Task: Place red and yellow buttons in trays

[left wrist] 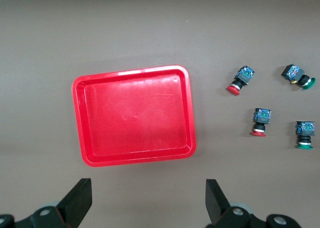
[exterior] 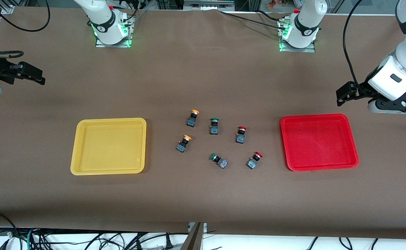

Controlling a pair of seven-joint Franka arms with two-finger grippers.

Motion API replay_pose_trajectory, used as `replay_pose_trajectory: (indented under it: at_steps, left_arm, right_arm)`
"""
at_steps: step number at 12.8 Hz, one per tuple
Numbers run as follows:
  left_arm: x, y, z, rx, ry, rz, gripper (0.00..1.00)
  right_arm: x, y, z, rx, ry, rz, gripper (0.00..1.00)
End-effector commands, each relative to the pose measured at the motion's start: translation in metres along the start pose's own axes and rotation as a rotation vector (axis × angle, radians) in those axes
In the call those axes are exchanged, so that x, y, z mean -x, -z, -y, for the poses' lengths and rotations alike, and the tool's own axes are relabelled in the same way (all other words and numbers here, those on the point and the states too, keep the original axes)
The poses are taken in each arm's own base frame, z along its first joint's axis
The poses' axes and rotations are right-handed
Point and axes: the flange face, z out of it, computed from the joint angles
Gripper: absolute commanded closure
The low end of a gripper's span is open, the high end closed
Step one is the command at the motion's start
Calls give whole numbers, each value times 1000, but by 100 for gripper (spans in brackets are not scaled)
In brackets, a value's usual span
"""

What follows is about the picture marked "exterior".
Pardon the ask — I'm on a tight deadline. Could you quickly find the red cap push button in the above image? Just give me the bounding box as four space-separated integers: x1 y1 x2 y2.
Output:
246 152 263 170
235 126 247 144

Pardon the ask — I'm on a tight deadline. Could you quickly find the yellow cap push button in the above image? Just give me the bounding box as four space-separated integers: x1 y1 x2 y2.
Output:
186 109 200 128
176 135 192 153

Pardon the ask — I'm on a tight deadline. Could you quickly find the red plastic tray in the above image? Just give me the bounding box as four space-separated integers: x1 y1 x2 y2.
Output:
280 114 359 172

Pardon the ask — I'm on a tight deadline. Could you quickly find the yellow plastic tray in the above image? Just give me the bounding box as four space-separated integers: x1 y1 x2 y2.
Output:
70 118 147 176

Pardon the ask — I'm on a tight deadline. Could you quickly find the colourful object behind table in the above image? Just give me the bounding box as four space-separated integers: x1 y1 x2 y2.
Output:
267 0 295 9

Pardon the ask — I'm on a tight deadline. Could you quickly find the grey device behind table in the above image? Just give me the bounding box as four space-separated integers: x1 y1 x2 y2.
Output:
184 0 235 11

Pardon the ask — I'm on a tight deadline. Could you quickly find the brown table cover sheet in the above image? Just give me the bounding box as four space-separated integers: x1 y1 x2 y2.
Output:
0 6 406 241

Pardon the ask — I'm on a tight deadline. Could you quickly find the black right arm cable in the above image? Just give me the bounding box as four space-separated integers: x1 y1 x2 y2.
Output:
0 5 51 33

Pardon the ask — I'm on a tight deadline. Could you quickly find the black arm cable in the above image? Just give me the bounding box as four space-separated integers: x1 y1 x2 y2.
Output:
342 0 367 91
0 5 51 33

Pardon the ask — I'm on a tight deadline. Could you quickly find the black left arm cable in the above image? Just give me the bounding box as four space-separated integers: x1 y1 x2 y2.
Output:
342 0 367 91

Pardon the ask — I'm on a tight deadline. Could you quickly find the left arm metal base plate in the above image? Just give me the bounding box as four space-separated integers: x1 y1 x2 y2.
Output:
278 18 316 53

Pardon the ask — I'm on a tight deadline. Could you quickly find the aluminium frame profile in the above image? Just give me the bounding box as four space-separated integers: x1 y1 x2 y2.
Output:
0 0 15 15

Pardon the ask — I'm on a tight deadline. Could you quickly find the black cable on table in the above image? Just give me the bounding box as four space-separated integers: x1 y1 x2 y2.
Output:
218 9 287 28

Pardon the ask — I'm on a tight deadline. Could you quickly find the black cable loop under table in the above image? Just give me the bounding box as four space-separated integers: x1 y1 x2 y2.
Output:
0 211 20 250

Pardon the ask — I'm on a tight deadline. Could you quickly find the black cable bundle under table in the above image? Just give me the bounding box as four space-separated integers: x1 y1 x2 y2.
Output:
33 231 176 250

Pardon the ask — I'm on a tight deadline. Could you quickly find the slanted metal frame post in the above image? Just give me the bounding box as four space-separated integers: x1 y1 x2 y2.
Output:
180 222 208 250

